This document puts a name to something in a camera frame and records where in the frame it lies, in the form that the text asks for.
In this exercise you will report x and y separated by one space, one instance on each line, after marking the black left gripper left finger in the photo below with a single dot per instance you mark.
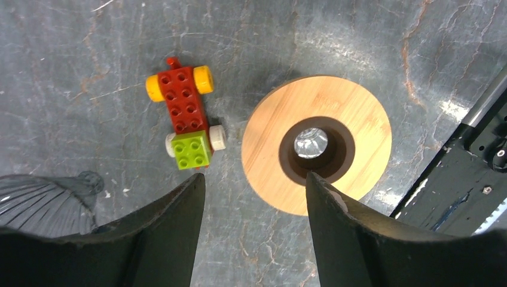
153 246

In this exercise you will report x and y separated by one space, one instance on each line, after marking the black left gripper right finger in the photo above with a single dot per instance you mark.
355 245

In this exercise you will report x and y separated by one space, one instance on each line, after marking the grey ribbed coffee dripper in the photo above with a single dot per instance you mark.
50 207

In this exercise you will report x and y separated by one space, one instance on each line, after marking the clear glass coffee dripper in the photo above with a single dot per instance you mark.
310 143

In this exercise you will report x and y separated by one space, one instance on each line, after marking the red toy brick car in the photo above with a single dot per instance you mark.
193 141

